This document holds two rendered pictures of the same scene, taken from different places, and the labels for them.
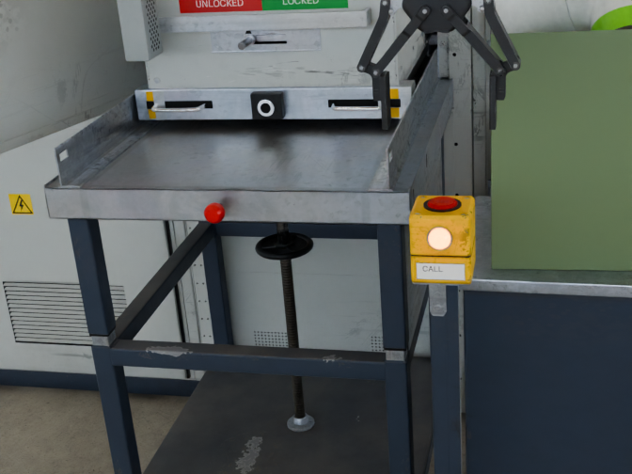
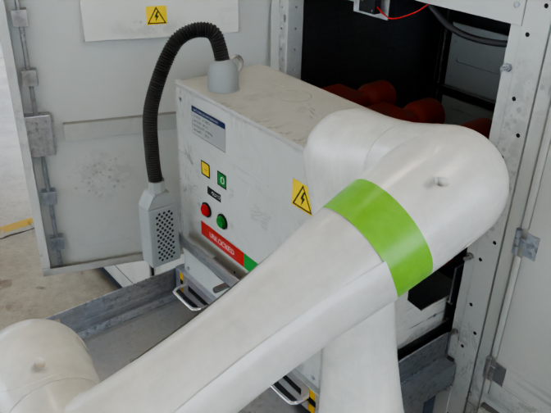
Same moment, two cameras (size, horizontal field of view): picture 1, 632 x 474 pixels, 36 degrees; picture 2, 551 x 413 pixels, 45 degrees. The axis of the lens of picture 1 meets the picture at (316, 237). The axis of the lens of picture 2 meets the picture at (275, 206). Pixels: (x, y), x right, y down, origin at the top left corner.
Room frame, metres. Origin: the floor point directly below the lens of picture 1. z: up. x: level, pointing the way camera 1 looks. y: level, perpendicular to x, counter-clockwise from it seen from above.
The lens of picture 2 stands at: (0.96, -0.64, 1.83)
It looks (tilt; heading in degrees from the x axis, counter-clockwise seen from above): 29 degrees down; 37
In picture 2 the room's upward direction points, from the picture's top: 1 degrees clockwise
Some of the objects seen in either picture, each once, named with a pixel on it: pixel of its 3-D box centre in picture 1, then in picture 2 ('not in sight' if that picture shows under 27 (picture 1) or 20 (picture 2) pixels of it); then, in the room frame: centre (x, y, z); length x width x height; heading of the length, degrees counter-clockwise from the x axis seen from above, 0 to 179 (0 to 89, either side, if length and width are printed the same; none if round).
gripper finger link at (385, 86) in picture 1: (386, 100); not in sight; (1.23, -0.10, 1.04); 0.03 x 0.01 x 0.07; 165
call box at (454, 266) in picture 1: (443, 239); not in sight; (1.21, -0.17, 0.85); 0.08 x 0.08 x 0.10; 75
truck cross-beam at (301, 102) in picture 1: (273, 100); (248, 331); (1.83, 0.06, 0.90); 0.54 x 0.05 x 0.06; 75
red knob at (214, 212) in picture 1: (215, 211); not in sight; (1.47, 0.16, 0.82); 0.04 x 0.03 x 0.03; 165
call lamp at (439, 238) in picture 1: (438, 240); not in sight; (1.16, -0.16, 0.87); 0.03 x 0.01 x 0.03; 75
